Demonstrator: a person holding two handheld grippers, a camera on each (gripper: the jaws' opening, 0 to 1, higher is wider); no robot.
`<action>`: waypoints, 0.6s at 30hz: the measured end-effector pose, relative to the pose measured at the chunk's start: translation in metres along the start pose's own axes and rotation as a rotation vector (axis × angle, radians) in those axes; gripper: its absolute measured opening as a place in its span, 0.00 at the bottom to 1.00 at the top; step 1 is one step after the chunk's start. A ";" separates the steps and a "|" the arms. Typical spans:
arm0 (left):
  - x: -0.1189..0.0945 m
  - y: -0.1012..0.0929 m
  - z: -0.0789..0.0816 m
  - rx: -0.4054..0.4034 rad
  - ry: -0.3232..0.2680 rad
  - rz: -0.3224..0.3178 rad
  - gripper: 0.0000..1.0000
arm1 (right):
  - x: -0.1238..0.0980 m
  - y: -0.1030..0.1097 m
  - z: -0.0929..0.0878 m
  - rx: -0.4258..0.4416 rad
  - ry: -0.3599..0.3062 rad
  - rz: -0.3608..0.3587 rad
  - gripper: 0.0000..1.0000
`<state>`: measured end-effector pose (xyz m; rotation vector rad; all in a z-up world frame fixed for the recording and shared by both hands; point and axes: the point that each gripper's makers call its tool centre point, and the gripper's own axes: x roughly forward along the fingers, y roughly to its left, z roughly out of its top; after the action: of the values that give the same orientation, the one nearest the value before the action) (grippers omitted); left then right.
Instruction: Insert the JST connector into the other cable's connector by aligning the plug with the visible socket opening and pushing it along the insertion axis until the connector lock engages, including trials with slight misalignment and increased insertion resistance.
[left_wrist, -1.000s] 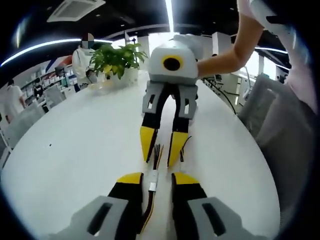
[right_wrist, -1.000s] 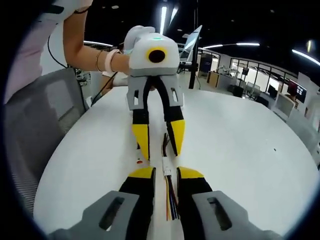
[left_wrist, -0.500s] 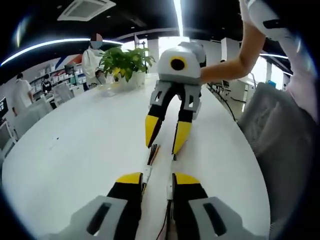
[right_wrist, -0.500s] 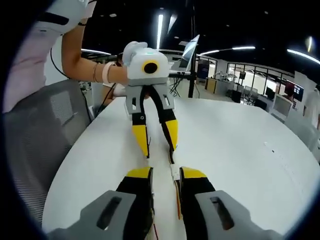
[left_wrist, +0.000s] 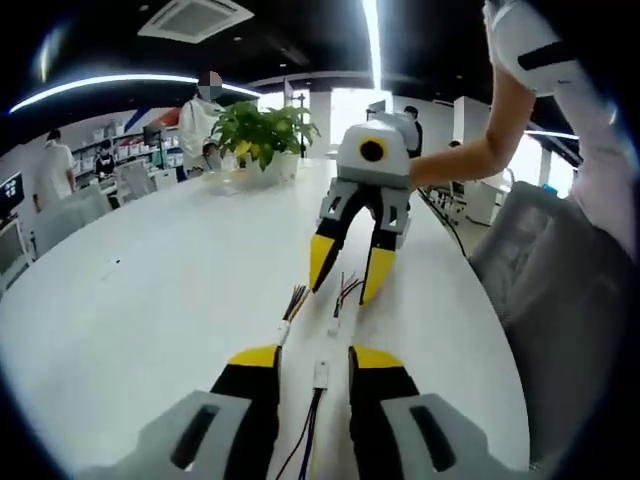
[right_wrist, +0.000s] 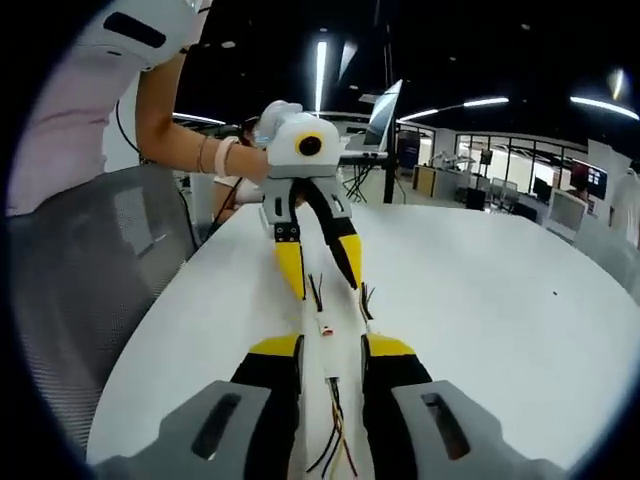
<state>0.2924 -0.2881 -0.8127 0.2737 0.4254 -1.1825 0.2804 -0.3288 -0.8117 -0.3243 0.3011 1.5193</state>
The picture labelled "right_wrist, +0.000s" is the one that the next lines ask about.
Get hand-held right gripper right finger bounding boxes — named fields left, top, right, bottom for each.
left=359, top=332, right=569, bottom=480

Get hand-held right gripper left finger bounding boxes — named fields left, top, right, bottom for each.
left=92, top=333, right=307, bottom=480

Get JST connector cable coloured wires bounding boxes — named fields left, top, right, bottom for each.
left=305, top=372, right=360, bottom=477

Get JST cable black wires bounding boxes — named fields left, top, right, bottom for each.
left=358, top=281, right=378, bottom=333

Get white JST connector black wires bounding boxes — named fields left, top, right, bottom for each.
left=306, top=272, right=338, bottom=338

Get person's left hand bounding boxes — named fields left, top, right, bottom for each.
left=232, top=143, right=271, bottom=186

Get pink white wristband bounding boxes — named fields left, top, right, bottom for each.
left=213, top=135, right=241, bottom=177

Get black stand pole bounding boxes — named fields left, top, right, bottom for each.
left=380, top=24, right=402, bottom=204

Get long ceiling light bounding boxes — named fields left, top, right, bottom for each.
left=569, top=94, right=640, bottom=122
left=171, top=111, right=227, bottom=126
left=316, top=39, right=328, bottom=114
left=398, top=96, right=510, bottom=122

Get wooden cabinet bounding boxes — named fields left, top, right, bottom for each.
left=411, top=164, right=437, bottom=195

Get blue sign board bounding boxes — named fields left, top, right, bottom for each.
left=397, top=131, right=419, bottom=174

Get open laptop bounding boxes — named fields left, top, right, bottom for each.
left=360, top=78, right=404, bottom=151

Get white wearable device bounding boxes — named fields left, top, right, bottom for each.
left=82, top=0, right=206, bottom=74

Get grey mesh chair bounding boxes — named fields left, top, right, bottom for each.
left=8, top=164, right=202, bottom=454

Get white office chair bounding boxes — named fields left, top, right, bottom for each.
left=546, top=189, right=589, bottom=235

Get tangle of black cables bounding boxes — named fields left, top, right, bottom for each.
left=343, top=162, right=377, bottom=203

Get black device cable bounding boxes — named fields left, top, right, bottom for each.
left=115, top=97, right=151, bottom=164

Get dark wall monitor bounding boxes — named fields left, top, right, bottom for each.
left=569, top=162, right=609, bottom=199

